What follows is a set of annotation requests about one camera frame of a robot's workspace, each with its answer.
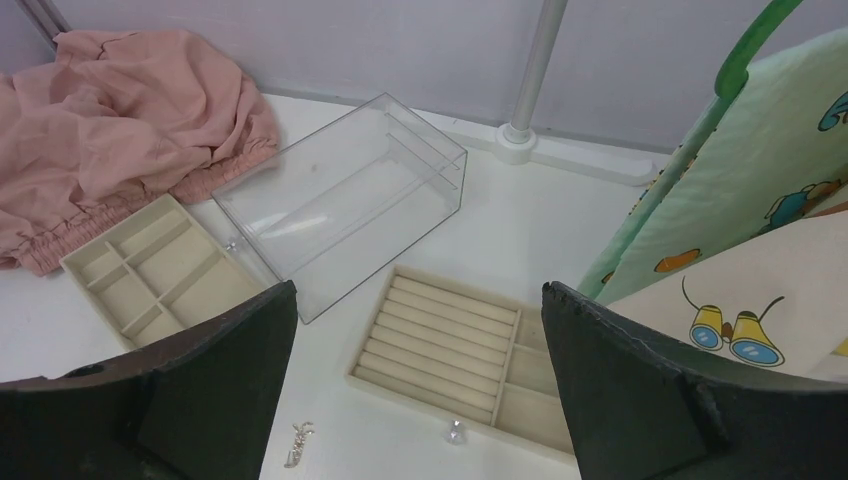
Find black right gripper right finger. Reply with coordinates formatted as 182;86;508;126
541;282;847;479

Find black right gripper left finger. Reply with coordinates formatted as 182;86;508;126
1;281;298;479

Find silver dangling earring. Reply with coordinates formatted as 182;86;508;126
284;421;315;469

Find beige compartment tray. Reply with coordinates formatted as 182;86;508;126
60;194;265;351

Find beige ring roll tray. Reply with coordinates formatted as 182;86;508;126
346;265;576;465

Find cream cartoon print garment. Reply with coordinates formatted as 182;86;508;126
609;212;847;376

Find clear acrylic box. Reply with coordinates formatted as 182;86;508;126
213;93;468;323

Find green cartoon print cloth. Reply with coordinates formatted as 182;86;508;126
578;29;847;304

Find white clothes rack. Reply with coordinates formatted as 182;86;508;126
370;0;660;187

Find pink crumpled cloth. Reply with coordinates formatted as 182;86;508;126
1;30;281;276

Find green hanger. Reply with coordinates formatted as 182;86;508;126
625;0;806;220

